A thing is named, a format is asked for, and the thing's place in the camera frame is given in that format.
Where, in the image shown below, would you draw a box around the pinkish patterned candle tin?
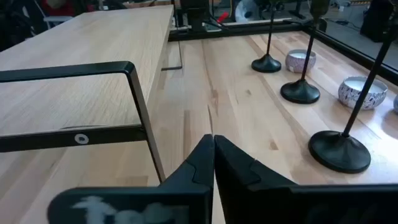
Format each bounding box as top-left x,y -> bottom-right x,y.
285,49 -> 317,74

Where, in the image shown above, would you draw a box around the black candlestick holder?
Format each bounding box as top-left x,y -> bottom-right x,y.
280,0 -> 331,105
251,0 -> 282,74
308,12 -> 398,174

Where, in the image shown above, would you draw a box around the wooden riser shelf, black legs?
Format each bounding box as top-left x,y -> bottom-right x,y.
0,4 -> 183,184

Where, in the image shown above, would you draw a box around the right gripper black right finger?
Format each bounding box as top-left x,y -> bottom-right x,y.
214,134 -> 398,224

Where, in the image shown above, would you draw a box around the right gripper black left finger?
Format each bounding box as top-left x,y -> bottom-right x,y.
46,134 -> 215,224

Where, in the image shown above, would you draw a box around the black aluminium table frame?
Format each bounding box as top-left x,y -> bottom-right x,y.
167,19 -> 398,86

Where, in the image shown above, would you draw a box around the black bag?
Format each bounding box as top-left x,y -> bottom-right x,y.
359,0 -> 397,43

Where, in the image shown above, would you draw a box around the white round object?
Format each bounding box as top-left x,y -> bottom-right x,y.
234,0 -> 265,23

